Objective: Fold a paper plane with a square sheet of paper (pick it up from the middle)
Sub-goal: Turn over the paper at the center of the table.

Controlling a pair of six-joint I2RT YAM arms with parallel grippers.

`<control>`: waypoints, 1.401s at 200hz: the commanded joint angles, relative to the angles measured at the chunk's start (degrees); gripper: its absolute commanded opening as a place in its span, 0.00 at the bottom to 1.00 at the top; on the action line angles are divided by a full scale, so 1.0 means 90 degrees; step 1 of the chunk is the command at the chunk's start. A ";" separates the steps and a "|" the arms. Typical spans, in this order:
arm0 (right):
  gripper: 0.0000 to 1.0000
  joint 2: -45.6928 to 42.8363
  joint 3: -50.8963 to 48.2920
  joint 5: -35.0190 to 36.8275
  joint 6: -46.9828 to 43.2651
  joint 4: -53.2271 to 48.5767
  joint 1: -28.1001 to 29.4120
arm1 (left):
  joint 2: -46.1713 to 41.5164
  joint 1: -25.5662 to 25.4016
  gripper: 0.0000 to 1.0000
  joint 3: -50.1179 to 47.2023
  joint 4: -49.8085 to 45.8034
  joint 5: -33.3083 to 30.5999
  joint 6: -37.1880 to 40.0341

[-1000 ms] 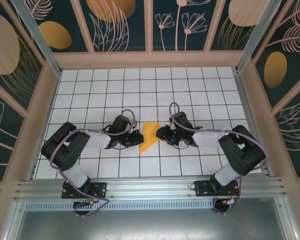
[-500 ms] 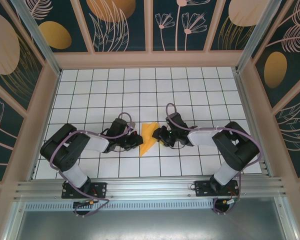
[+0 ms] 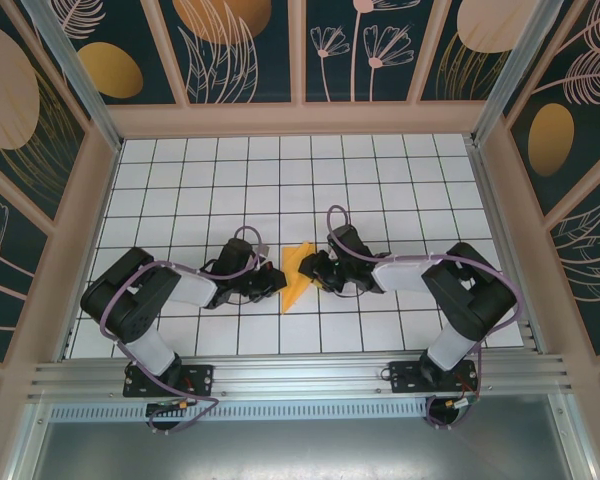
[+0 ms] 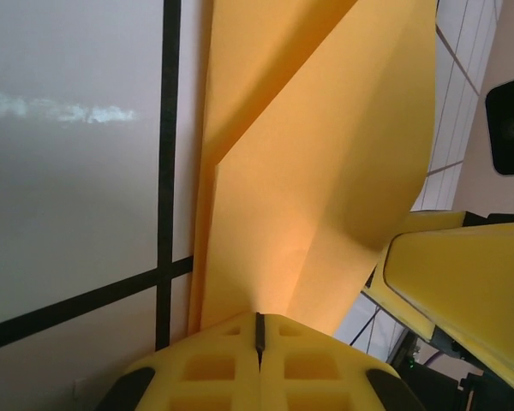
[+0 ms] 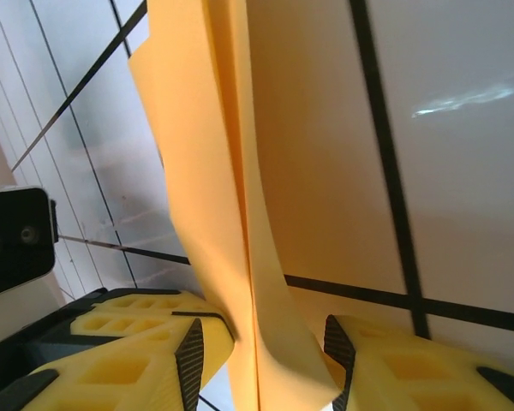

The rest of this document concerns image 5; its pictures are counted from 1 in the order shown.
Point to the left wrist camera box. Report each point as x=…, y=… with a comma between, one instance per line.
x=13, y=240

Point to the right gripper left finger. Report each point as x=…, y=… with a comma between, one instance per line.
x=111, y=381

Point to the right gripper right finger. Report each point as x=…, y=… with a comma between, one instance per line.
x=411, y=377

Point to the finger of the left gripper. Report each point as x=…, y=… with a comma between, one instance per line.
x=154, y=317

